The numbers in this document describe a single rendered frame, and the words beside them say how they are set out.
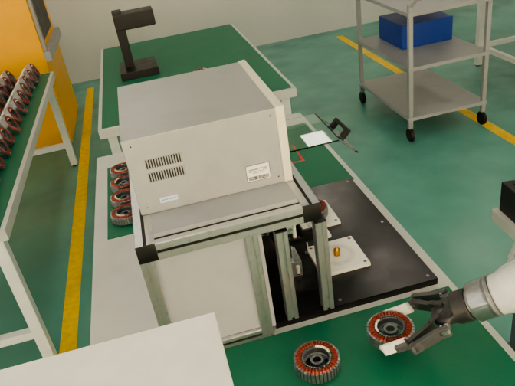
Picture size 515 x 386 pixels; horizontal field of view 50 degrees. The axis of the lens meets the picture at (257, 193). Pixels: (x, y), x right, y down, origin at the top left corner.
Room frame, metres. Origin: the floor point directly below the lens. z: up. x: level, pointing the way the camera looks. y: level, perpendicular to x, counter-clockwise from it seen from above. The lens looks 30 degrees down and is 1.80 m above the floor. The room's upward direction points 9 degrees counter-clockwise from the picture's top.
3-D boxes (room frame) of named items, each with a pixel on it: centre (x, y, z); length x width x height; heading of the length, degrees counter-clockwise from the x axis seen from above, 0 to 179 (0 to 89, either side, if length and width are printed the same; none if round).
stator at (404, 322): (0.98, -0.26, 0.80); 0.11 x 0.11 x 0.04
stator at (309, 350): (0.96, -0.08, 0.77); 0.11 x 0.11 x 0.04
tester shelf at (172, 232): (1.42, 0.13, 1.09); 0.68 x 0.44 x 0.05; 9
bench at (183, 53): (3.78, 0.38, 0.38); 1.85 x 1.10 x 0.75; 9
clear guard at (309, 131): (1.64, -0.15, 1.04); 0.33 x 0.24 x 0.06; 99
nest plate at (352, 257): (1.35, -0.21, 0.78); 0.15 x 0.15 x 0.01; 9
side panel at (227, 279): (1.08, 0.16, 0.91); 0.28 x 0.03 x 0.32; 99
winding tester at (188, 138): (1.43, 0.13, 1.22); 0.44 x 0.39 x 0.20; 9
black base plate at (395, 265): (1.46, -0.17, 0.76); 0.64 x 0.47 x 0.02; 9
